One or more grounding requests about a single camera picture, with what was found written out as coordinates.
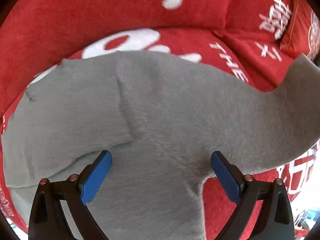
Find red cushion with white print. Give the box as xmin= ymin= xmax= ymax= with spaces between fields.
xmin=280 ymin=0 xmax=319 ymax=61

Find grey fleece garment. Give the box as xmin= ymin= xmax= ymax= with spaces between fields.
xmin=1 ymin=51 xmax=319 ymax=239

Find red sofa cover white lettering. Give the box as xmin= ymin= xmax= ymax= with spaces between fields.
xmin=1 ymin=0 xmax=319 ymax=239

